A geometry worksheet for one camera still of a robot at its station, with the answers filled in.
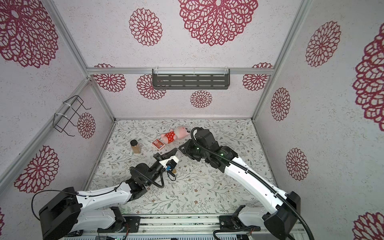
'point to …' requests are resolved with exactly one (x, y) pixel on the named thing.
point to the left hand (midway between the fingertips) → (174, 149)
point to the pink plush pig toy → (179, 132)
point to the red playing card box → (157, 143)
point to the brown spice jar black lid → (136, 148)
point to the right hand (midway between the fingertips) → (178, 145)
